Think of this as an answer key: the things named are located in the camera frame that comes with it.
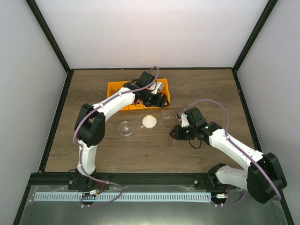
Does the orange bin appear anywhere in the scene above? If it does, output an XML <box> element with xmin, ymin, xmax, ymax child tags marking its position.
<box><xmin>128</xmin><ymin>100</ymin><xmax>149</xmax><ymax>110</ymax></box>
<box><xmin>106</xmin><ymin>81</ymin><xmax>128</xmax><ymax>98</ymax></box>
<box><xmin>149</xmin><ymin>78</ymin><xmax>171</xmax><ymax>108</ymax></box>

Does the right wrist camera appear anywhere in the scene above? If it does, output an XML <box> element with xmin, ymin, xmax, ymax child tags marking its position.
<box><xmin>177</xmin><ymin>113</ymin><xmax>189</xmax><ymax>128</ymax></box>

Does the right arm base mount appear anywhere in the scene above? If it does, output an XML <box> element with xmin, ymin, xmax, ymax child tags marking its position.
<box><xmin>193</xmin><ymin>172</ymin><xmax>236</xmax><ymax>192</ymax></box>

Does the black aluminium frame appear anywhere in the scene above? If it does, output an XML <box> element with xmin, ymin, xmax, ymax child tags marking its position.
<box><xmin>13</xmin><ymin>0</ymin><xmax>295</xmax><ymax>225</ymax></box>

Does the clear plastic jar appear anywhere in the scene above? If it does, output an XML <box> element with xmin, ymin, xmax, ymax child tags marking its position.
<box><xmin>118</xmin><ymin>120</ymin><xmax>135</xmax><ymax>138</ymax></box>

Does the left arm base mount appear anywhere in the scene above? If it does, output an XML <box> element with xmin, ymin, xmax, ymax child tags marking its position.
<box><xmin>68</xmin><ymin>174</ymin><xmax>107</xmax><ymax>191</ymax></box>

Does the gold jar lid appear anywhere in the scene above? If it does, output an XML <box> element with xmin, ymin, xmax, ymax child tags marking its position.
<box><xmin>142</xmin><ymin>115</ymin><xmax>157</xmax><ymax>129</ymax></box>

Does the brown plastic scoop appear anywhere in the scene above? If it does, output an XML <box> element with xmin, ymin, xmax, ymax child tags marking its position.
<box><xmin>161</xmin><ymin>109</ymin><xmax>179</xmax><ymax>132</ymax></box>

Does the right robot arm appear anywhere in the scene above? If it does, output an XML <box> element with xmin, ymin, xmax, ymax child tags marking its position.
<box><xmin>169</xmin><ymin>107</ymin><xmax>287</xmax><ymax>203</ymax></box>

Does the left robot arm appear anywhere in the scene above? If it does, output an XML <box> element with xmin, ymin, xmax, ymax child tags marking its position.
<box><xmin>73</xmin><ymin>71</ymin><xmax>170</xmax><ymax>189</ymax></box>

